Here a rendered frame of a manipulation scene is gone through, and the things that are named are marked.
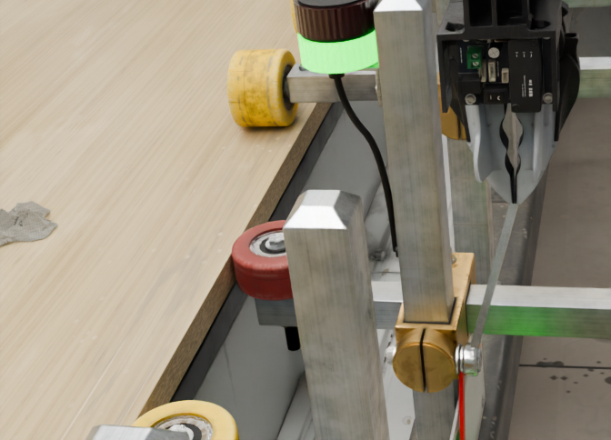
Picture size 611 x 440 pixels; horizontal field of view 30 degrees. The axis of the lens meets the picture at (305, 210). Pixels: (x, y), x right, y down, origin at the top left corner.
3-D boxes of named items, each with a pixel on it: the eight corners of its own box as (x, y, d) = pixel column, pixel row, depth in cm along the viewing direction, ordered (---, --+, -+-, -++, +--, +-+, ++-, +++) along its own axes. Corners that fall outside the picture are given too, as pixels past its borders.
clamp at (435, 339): (477, 300, 101) (475, 251, 99) (457, 395, 90) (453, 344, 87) (415, 297, 103) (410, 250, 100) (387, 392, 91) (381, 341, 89)
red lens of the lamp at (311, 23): (387, 8, 83) (385, -21, 82) (371, 38, 78) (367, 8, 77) (308, 11, 85) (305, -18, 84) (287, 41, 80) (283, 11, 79)
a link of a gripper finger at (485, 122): (461, 235, 77) (453, 110, 72) (472, 193, 82) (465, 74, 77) (508, 236, 76) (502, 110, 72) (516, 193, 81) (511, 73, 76)
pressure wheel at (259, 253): (346, 323, 105) (332, 215, 99) (326, 376, 98) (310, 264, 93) (264, 319, 107) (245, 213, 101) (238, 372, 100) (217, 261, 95)
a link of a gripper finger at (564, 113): (508, 143, 77) (503, 22, 73) (511, 132, 79) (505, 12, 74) (580, 143, 76) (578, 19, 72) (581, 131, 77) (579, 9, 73)
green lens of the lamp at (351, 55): (390, 40, 84) (387, 12, 83) (375, 72, 79) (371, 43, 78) (312, 43, 86) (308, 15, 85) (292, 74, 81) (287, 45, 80)
